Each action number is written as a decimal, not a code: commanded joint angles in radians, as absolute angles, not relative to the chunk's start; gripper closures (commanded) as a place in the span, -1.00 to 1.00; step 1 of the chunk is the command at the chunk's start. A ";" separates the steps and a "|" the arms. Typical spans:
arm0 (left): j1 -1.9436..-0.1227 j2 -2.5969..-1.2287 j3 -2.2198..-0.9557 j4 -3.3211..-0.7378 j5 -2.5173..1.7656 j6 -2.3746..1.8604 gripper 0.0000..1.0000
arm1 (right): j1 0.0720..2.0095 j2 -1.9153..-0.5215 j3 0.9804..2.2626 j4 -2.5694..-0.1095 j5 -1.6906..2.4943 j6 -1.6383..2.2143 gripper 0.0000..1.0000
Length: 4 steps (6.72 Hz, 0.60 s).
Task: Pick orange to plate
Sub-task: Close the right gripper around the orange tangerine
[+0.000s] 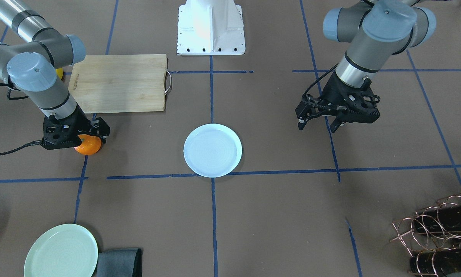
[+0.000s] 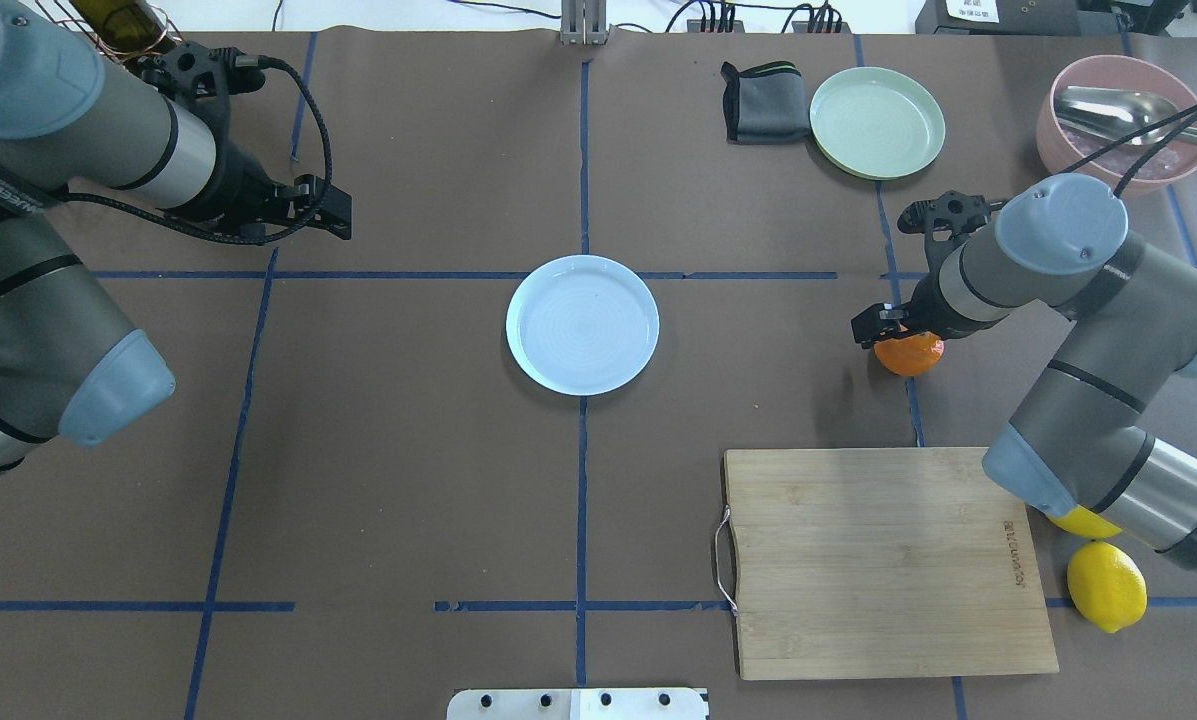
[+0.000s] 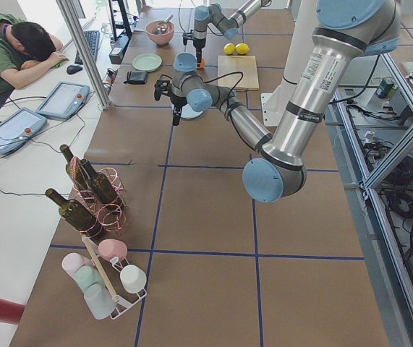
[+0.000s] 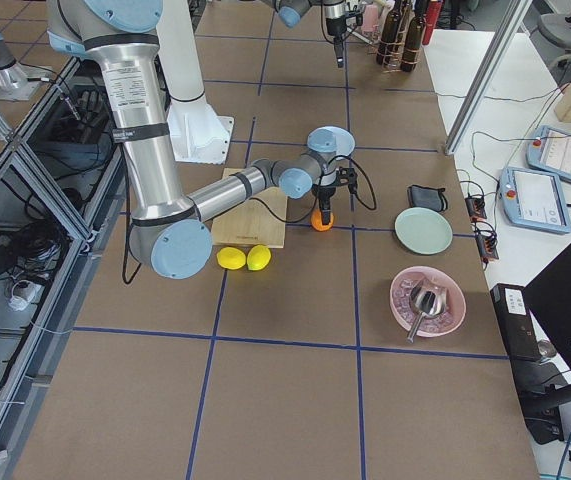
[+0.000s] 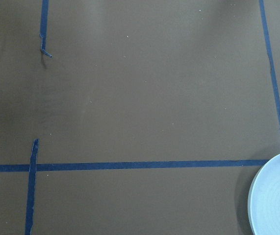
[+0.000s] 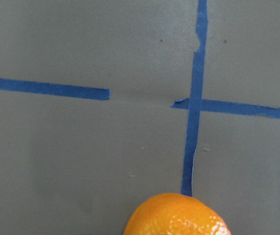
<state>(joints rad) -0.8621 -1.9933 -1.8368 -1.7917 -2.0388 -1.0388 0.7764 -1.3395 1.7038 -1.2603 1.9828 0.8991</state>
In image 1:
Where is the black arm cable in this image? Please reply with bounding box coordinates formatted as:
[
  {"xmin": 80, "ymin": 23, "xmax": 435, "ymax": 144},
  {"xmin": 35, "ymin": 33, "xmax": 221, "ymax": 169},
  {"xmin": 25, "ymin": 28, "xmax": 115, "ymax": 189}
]
[
  {"xmin": 303, "ymin": 63, "xmax": 348, "ymax": 112},
  {"xmin": 0, "ymin": 83, "xmax": 46, "ymax": 157}
]

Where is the copper wire bottle rack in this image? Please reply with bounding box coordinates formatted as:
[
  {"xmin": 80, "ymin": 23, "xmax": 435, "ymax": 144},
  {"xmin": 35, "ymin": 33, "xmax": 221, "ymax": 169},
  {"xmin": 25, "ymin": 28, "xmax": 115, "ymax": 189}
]
[{"xmin": 392, "ymin": 194, "xmax": 461, "ymax": 277}]

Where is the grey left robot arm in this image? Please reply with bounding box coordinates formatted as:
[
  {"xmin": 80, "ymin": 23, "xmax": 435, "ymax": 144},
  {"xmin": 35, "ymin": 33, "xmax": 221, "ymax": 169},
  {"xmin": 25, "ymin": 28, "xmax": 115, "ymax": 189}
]
[{"xmin": 295, "ymin": 0, "xmax": 437, "ymax": 133}]

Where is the dark grey folded cloth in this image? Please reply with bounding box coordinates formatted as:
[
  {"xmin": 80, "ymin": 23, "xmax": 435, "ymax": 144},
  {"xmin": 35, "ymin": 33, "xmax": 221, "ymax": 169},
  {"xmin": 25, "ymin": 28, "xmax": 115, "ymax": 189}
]
[{"xmin": 96, "ymin": 248, "xmax": 143, "ymax": 277}]

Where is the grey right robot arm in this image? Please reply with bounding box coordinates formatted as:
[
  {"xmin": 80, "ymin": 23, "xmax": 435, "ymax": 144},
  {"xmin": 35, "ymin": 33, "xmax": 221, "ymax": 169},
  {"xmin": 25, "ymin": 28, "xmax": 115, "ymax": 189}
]
[{"xmin": 0, "ymin": 0, "xmax": 109, "ymax": 150}]

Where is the upper yellow lemon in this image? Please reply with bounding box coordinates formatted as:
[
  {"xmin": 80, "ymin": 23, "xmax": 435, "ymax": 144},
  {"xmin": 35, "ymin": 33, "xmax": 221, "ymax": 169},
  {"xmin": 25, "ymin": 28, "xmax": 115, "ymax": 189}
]
[{"xmin": 56, "ymin": 68, "xmax": 64, "ymax": 80}]

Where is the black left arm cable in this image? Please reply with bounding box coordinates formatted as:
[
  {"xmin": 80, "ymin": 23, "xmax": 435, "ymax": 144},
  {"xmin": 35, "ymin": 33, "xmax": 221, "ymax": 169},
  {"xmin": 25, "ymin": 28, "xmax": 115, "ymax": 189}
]
[{"xmin": 303, "ymin": 63, "xmax": 348, "ymax": 112}]

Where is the orange mandarin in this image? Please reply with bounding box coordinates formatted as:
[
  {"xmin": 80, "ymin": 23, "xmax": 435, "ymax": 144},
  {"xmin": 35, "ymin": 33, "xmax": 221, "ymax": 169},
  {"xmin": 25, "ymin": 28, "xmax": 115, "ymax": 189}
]
[{"xmin": 74, "ymin": 134, "xmax": 102, "ymax": 155}]

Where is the lower dark wine bottle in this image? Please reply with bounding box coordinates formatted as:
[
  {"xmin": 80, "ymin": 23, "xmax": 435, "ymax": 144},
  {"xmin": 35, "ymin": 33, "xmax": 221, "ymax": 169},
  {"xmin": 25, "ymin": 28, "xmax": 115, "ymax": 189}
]
[{"xmin": 409, "ymin": 249, "xmax": 461, "ymax": 277}]

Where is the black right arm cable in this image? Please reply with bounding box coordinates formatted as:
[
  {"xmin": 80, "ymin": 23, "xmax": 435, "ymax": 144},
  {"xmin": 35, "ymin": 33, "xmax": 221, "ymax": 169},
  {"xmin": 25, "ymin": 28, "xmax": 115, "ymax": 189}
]
[{"xmin": 0, "ymin": 83, "xmax": 46, "ymax": 157}]

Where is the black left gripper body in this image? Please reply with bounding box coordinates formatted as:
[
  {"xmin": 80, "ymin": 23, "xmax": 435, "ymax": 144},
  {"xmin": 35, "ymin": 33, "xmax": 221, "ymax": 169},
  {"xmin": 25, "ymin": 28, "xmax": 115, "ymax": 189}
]
[{"xmin": 295, "ymin": 70, "xmax": 381, "ymax": 124}]

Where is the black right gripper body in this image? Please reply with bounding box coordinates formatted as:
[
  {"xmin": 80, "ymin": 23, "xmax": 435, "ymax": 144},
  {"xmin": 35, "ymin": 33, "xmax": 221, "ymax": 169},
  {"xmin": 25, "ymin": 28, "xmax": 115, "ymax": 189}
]
[{"xmin": 40, "ymin": 105, "xmax": 110, "ymax": 150}]

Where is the pale green plate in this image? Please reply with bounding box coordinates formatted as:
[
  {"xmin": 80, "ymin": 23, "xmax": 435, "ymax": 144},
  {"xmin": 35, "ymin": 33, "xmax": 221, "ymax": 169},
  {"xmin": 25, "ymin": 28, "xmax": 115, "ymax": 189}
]
[{"xmin": 23, "ymin": 224, "xmax": 99, "ymax": 277}]

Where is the light blue plate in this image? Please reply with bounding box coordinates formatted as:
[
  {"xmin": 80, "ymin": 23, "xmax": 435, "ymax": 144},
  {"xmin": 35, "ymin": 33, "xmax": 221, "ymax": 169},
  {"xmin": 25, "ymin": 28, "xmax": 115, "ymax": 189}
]
[{"xmin": 183, "ymin": 124, "xmax": 243, "ymax": 178}]

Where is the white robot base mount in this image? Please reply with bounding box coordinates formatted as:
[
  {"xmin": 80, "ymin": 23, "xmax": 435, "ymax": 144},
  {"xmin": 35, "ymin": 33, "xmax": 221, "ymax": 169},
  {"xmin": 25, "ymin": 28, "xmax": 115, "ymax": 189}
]
[{"xmin": 176, "ymin": 0, "xmax": 246, "ymax": 56}]

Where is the wooden cutting board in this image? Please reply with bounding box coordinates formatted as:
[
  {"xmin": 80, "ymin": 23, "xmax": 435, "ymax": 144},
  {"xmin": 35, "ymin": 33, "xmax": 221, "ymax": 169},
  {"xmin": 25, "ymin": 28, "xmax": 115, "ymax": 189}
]
[{"xmin": 68, "ymin": 54, "xmax": 171, "ymax": 113}]

